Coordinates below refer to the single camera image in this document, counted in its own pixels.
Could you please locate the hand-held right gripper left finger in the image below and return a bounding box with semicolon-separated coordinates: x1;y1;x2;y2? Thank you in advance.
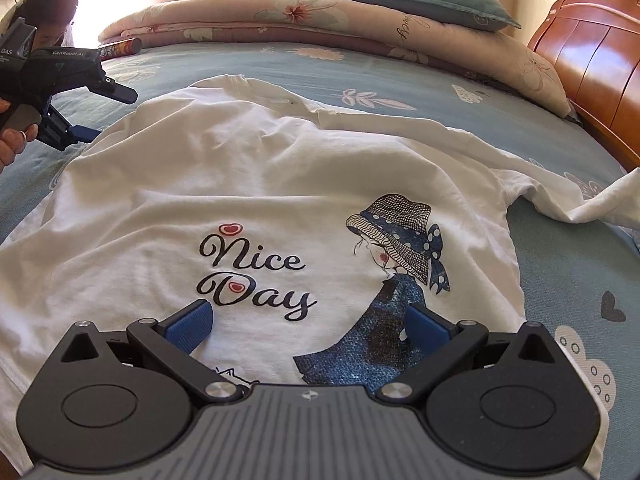
61;300;240;407

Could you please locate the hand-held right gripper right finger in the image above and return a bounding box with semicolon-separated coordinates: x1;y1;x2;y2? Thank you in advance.
378;302;568;406

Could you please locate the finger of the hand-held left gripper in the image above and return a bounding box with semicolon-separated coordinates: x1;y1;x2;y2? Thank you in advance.
39;105;104;152

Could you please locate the white printed t-shirt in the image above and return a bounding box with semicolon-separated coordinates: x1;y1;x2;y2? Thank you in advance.
0;74;640;480

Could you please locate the person's left hand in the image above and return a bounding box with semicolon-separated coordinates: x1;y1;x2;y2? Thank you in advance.
0;100;41;173

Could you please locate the red snack can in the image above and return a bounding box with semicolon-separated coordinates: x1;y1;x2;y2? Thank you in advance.
97;36;142;61

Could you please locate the blue floral bed sheet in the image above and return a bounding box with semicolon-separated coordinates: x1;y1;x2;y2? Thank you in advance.
0;42;640;480

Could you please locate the pink floral folded quilt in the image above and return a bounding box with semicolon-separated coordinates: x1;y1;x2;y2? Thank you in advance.
97;0;573;118

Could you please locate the wooden headboard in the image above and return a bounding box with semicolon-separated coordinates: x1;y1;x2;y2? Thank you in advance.
527;0;640;171

